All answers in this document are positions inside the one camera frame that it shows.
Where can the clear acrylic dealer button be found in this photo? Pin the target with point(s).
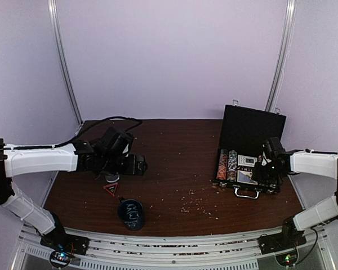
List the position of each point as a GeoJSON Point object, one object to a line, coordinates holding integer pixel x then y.
{"type": "Point", "coordinates": [112, 178]}

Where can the triangular all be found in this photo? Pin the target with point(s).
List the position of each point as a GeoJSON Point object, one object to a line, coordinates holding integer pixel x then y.
{"type": "Point", "coordinates": [111, 188]}

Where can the left aluminium frame post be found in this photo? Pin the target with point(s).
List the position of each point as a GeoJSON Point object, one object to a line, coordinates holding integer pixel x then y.
{"type": "Point", "coordinates": [52, 8]}

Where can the aluminium frame post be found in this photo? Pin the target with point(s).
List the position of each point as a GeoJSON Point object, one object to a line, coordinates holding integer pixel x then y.
{"type": "Point", "coordinates": [284, 49]}
{"type": "Point", "coordinates": [52, 8]}

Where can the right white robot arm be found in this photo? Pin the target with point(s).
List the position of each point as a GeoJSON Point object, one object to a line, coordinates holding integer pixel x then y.
{"type": "Point", "coordinates": [307, 161]}

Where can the yellow blue card deck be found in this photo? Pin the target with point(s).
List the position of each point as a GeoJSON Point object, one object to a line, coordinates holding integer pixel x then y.
{"type": "Point", "coordinates": [245, 177]}

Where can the green blue chip stack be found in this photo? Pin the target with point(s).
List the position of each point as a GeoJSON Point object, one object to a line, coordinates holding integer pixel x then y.
{"type": "Point", "coordinates": [231, 172]}

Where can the orange black chip stack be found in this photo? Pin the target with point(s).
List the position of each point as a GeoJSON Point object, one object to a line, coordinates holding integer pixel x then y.
{"type": "Point", "coordinates": [222, 165]}

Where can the dark blue printed cup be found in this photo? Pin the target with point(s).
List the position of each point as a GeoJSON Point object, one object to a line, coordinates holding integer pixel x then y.
{"type": "Point", "coordinates": [131, 214]}

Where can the right aluminium frame post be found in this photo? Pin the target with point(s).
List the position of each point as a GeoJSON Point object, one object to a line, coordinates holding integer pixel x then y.
{"type": "Point", "coordinates": [284, 49]}

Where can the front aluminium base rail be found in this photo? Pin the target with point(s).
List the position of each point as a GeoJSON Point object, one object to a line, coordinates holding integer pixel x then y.
{"type": "Point", "coordinates": [230, 251]}

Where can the white card deck box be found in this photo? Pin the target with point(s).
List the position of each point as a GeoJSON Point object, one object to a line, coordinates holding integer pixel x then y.
{"type": "Point", "coordinates": [246, 161]}

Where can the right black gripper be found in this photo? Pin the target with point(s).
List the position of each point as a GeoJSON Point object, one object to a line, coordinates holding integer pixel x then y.
{"type": "Point", "coordinates": [257, 178]}

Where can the black poker chip case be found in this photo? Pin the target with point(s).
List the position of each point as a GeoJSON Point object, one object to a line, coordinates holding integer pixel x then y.
{"type": "Point", "coordinates": [245, 130]}

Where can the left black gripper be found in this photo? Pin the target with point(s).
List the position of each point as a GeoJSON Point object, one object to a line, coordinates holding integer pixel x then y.
{"type": "Point", "coordinates": [131, 170]}

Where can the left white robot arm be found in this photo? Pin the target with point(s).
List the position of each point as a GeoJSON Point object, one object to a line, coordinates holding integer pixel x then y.
{"type": "Point", "coordinates": [73, 156]}

